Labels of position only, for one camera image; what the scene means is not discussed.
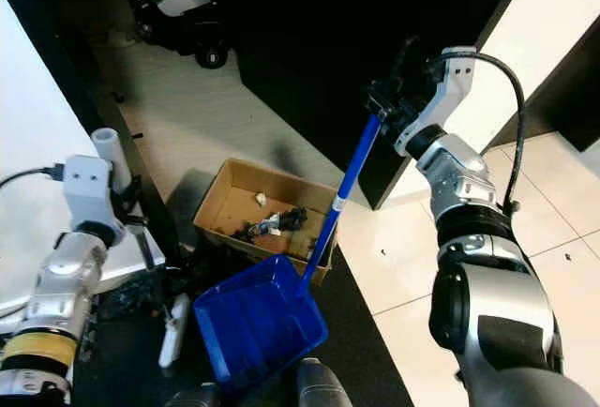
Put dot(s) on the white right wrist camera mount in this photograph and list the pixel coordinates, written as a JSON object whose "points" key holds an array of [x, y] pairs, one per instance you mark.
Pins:
{"points": [[448, 88]]}

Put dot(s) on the small white paper scrap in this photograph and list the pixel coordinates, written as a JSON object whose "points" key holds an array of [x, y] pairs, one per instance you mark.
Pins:
{"points": [[261, 198]]}

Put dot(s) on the dark grey robot leg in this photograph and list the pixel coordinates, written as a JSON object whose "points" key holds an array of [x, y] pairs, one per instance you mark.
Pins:
{"points": [[197, 396], [323, 384]]}

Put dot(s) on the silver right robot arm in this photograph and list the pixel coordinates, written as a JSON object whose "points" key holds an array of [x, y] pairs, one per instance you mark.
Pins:
{"points": [[478, 238]]}

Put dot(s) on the brown cardboard box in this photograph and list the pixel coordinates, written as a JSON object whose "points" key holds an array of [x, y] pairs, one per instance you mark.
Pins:
{"points": [[230, 203]]}

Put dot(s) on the black rubbish clump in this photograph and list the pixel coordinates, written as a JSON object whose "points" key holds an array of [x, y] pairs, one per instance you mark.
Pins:
{"points": [[277, 222]]}

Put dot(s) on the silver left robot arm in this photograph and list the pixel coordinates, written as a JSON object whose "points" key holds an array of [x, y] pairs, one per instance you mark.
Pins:
{"points": [[67, 280]]}

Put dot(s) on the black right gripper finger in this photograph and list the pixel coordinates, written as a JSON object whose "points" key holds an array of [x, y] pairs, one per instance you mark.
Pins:
{"points": [[377, 93], [394, 122]]}

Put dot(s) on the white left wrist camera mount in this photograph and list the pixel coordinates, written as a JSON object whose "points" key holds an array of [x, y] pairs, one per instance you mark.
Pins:
{"points": [[89, 187]]}

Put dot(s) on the black floor mat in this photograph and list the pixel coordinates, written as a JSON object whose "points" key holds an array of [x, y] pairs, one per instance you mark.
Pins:
{"points": [[366, 351]]}

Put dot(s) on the black debris pile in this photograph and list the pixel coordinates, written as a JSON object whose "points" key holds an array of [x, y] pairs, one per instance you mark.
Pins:
{"points": [[131, 299]]}

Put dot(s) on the dark grey right robot leg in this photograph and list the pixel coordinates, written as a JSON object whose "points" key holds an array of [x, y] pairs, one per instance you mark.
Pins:
{"points": [[323, 384]]}

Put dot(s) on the black wheeled toy car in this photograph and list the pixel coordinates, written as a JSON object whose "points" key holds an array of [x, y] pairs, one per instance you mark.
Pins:
{"points": [[178, 8]]}

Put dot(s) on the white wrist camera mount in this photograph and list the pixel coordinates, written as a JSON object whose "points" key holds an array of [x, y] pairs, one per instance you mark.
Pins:
{"points": [[448, 88], [89, 187]]}

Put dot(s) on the dark grey left robot leg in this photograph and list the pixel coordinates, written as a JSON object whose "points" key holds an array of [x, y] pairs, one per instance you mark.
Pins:
{"points": [[197, 396]]}

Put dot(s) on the dark low cabinet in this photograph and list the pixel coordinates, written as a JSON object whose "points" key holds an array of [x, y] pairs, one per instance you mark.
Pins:
{"points": [[558, 97]]}

